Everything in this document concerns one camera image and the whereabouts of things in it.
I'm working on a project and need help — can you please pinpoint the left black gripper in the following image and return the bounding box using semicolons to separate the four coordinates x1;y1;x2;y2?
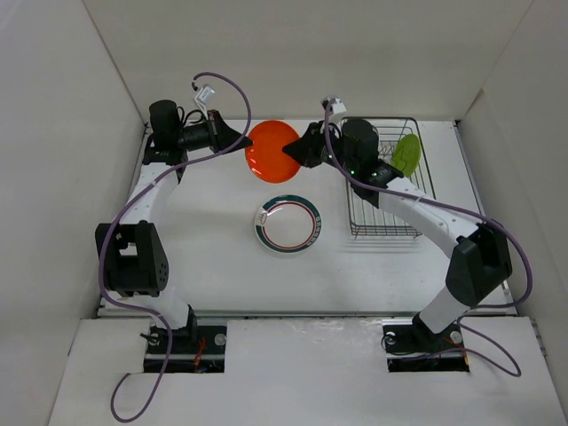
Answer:
176;109;253;156

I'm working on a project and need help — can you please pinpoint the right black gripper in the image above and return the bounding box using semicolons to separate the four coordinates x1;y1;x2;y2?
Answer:
281;121;358;177

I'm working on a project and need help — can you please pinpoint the orange plate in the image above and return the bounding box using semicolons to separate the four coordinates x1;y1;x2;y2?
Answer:
245;120;300;184

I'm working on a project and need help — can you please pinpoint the white plate green red rim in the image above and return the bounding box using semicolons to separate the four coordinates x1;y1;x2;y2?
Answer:
253;194;322;255

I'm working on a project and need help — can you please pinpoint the lime green plate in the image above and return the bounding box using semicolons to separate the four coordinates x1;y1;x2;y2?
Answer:
390;134;422;178

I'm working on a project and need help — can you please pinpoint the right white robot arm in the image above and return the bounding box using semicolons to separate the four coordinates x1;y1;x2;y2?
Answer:
282;119;512;350

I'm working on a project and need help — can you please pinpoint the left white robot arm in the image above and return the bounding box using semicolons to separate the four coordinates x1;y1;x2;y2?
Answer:
95;99;252;352

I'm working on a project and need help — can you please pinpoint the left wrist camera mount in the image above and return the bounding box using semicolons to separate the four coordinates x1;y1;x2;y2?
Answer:
192;83;217;111

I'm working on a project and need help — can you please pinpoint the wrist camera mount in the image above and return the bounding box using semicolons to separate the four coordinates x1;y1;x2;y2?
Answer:
320;96;347;123
192;83;217;111

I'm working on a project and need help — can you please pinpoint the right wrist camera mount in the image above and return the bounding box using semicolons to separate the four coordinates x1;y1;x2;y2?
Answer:
320;96;347;123

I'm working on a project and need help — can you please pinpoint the grey wire dish rack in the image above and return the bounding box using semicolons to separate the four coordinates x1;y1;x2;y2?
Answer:
341;116;434;237

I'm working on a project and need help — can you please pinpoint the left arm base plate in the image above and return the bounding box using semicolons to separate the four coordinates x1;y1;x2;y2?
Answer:
140;324;227;374

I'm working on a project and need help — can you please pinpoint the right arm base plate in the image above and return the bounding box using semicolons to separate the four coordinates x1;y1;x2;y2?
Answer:
381;324;469;373

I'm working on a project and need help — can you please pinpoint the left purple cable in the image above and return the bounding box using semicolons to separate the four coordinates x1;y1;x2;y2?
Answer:
97;71;254;422

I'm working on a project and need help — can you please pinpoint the purple cable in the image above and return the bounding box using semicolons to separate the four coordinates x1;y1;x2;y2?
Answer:
321;99;533;378
97;71;254;422

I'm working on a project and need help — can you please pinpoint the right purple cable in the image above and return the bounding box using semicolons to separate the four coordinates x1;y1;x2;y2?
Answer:
321;99;533;378

